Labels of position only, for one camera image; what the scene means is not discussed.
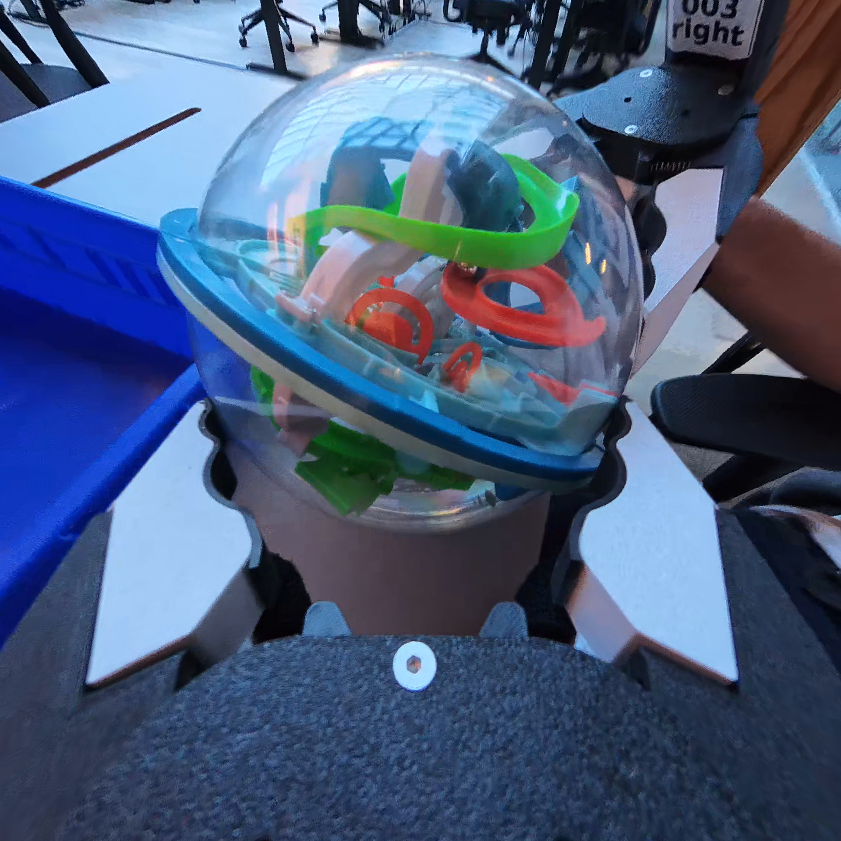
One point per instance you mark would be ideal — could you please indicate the person's dark trousers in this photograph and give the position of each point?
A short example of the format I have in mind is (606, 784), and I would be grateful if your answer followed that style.
(795, 565)

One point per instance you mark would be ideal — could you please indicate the black padded chair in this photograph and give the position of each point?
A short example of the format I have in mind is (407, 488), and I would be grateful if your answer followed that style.
(755, 414)

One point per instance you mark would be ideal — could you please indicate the wooden post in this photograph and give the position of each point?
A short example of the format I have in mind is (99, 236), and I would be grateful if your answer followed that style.
(801, 85)

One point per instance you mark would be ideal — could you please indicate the large blue plastic bin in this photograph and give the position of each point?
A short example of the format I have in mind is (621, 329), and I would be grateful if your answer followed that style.
(79, 368)

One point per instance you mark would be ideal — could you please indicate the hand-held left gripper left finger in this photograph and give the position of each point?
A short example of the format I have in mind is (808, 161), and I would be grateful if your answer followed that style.
(171, 545)

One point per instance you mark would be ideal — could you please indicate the clear plastic maze ball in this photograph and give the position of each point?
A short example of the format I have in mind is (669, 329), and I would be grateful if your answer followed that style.
(401, 289)

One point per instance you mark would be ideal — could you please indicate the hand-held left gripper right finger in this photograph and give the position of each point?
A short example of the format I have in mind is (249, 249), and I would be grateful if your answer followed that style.
(657, 545)

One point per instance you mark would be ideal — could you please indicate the black folding chair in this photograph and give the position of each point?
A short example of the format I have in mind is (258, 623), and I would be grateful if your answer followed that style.
(59, 85)

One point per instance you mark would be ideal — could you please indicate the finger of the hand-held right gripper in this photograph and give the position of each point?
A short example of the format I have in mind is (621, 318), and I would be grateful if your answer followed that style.
(683, 236)

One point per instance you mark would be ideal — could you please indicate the person's right forearm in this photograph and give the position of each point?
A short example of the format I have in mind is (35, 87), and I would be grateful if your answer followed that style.
(782, 295)

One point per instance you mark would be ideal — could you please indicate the black swivel office chair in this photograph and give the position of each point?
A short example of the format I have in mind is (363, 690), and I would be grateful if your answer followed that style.
(276, 23)

